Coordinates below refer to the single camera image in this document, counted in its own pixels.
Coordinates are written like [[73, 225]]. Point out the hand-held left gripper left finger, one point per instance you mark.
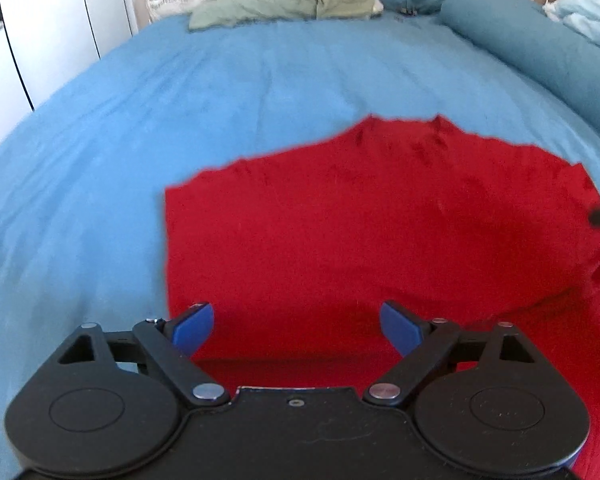
[[196, 327]]

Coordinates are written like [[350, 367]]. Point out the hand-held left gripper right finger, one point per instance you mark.
[[396, 327]]

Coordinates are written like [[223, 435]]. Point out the red cloth garment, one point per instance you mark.
[[380, 240]]

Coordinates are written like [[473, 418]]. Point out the teal bolster pillow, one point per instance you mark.
[[530, 45]]

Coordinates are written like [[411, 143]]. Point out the blue bed sheet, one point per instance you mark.
[[155, 135]]

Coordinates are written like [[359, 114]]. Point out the light blue crumpled blanket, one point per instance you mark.
[[587, 17]]

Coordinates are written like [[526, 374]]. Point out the white wardrobe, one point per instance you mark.
[[50, 35]]

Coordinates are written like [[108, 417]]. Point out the green folded cloth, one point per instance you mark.
[[285, 6]]

